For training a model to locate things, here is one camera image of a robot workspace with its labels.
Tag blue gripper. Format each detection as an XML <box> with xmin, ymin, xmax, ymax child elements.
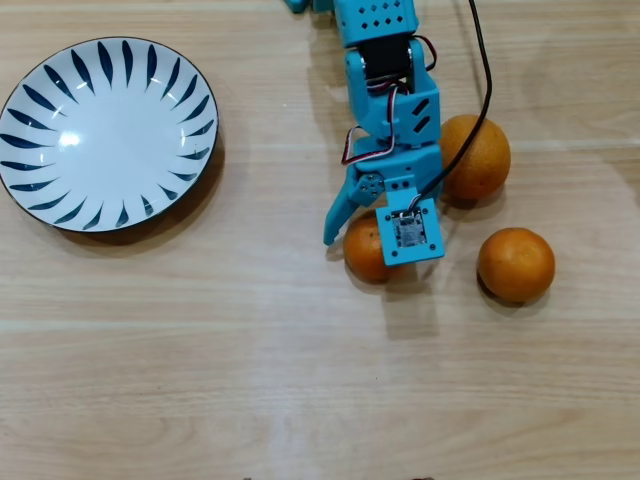
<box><xmin>323</xmin><ymin>138</ymin><xmax>445</xmax><ymax>246</ymax></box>

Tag small orange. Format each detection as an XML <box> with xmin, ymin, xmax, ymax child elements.
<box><xmin>342</xmin><ymin>217</ymin><xmax>416</xmax><ymax>282</ymax></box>

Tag large orange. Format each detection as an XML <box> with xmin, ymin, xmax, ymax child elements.
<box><xmin>438</xmin><ymin>113</ymin><xmax>512</xmax><ymax>201</ymax></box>

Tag medium orange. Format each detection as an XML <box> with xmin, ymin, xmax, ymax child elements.
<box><xmin>476</xmin><ymin>227</ymin><xmax>556</xmax><ymax>304</ymax></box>

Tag white plate blue stripes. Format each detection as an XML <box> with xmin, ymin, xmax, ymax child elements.
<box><xmin>0</xmin><ymin>35</ymin><xmax>221</xmax><ymax>234</ymax></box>

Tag red white servo wire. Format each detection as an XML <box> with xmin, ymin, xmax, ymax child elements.
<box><xmin>340</xmin><ymin>82</ymin><xmax>404</xmax><ymax>167</ymax></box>

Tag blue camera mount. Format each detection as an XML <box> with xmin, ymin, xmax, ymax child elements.
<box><xmin>374</xmin><ymin>177</ymin><xmax>446</xmax><ymax>266</ymax></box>

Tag black camera cable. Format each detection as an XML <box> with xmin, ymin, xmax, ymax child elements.
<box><xmin>407</xmin><ymin>0</ymin><xmax>495</xmax><ymax>216</ymax></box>

